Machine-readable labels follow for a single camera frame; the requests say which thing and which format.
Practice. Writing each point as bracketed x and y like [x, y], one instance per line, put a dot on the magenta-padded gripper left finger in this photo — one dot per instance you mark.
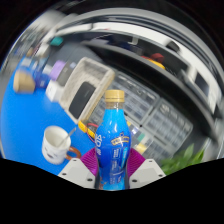
[76, 172]

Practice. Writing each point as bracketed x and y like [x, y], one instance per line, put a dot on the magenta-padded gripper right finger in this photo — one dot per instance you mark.
[148, 172]

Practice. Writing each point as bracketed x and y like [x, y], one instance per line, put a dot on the blue drink bottle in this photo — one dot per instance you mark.
[112, 150]

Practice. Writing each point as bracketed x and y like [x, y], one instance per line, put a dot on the green potted plant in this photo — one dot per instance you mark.
[181, 161]

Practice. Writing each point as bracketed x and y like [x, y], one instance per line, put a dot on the clear organizer colourful parts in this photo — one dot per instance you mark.
[140, 138]

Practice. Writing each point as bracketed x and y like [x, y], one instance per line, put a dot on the metal spoon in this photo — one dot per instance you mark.
[69, 136]

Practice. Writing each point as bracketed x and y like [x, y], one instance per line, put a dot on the yellow multimeter red leads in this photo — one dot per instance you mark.
[87, 130]

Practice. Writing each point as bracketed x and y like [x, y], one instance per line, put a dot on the black rectangular device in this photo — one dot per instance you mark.
[81, 100]

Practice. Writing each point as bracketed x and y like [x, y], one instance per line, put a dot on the small white box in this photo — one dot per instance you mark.
[54, 90]

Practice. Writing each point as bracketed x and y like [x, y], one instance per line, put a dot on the dark grey box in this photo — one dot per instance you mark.
[66, 74]

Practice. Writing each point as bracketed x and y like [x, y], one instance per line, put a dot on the beige perforated tray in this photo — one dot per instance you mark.
[100, 75]

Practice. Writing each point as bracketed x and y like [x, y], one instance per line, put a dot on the blue box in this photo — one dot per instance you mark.
[41, 77]

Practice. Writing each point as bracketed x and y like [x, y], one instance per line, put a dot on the white oscilloscope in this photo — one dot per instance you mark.
[201, 83]

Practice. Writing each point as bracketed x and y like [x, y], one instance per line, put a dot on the purple bag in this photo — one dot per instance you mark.
[57, 70]

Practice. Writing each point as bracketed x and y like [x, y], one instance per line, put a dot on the brown cardboard box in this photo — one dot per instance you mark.
[24, 81]

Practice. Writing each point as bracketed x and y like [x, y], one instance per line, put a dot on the yellow tool red leads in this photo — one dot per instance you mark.
[155, 61]

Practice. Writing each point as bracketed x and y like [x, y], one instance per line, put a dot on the teal small object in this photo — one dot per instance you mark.
[56, 41]

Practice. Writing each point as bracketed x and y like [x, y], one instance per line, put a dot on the black wall shelf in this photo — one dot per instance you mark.
[166, 80]

